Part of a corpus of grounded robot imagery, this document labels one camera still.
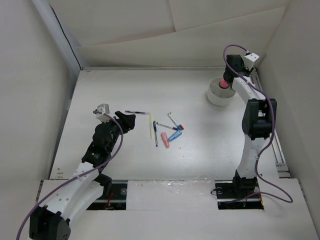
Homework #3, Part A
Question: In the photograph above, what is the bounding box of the pink capped glue bottle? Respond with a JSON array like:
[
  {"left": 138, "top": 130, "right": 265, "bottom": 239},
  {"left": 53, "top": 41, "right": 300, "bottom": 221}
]
[{"left": 218, "top": 79, "right": 229, "bottom": 89}]

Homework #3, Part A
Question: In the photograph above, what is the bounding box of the blue ballpoint pen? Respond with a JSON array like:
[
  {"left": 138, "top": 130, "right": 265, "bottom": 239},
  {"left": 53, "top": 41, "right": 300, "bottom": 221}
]
[{"left": 152, "top": 120, "right": 158, "bottom": 147}]

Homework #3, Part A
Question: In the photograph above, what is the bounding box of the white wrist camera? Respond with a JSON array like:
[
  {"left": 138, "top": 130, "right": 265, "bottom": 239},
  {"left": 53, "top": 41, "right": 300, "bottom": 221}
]
[
  {"left": 93, "top": 103, "right": 110, "bottom": 123},
  {"left": 242, "top": 52, "right": 260, "bottom": 71}
]

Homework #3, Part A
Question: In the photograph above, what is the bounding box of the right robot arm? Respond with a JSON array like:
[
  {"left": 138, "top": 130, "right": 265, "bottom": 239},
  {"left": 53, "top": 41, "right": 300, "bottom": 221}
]
[{"left": 223, "top": 54, "right": 277, "bottom": 197}]

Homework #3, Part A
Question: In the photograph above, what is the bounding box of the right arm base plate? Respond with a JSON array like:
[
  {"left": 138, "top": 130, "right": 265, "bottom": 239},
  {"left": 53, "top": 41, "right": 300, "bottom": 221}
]
[{"left": 210, "top": 181, "right": 264, "bottom": 210}]

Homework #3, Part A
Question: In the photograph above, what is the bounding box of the purple tipped marker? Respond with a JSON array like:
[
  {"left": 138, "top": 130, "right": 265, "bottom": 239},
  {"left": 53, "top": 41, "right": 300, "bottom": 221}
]
[{"left": 156, "top": 122, "right": 179, "bottom": 131}]

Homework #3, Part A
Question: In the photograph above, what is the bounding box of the blue capped white marker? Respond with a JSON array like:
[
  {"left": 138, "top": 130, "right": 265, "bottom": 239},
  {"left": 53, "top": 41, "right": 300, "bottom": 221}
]
[{"left": 167, "top": 112, "right": 183, "bottom": 131}]

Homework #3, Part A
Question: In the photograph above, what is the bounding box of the yellow pen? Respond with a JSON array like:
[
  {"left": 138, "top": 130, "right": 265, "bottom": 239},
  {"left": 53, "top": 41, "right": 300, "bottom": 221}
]
[{"left": 148, "top": 112, "right": 154, "bottom": 139}]

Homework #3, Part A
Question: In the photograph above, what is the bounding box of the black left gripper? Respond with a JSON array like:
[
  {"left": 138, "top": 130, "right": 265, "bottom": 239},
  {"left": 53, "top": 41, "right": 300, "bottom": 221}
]
[{"left": 101, "top": 111, "right": 134, "bottom": 153}]

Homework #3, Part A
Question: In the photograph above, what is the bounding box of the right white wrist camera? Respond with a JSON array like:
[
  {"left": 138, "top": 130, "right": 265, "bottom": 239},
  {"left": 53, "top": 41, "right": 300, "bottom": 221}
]
[{"left": 242, "top": 52, "right": 260, "bottom": 71}]

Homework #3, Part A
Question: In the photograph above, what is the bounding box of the white round divided container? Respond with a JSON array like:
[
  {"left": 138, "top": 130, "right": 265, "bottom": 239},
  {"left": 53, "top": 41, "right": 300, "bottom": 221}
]
[{"left": 206, "top": 77, "right": 236, "bottom": 107}]

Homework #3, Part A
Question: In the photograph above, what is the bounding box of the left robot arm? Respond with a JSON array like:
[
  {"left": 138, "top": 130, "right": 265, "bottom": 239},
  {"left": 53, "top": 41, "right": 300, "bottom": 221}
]
[{"left": 29, "top": 110, "right": 136, "bottom": 240}]

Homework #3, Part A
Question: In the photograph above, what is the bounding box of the purple pen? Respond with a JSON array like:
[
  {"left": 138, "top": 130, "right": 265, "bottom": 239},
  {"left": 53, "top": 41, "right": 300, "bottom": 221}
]
[{"left": 125, "top": 110, "right": 151, "bottom": 116}]

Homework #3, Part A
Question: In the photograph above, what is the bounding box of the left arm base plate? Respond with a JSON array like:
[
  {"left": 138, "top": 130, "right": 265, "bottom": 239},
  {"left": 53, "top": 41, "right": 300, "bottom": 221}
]
[{"left": 87, "top": 181, "right": 128, "bottom": 211}]

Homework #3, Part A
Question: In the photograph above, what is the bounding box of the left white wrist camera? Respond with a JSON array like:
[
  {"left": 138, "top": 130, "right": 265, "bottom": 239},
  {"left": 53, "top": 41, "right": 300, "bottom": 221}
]
[{"left": 93, "top": 103, "right": 110, "bottom": 123}]

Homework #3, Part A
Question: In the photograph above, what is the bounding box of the red capped white marker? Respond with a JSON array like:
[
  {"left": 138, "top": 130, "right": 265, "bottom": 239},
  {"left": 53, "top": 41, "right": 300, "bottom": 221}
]
[{"left": 167, "top": 112, "right": 184, "bottom": 131}]

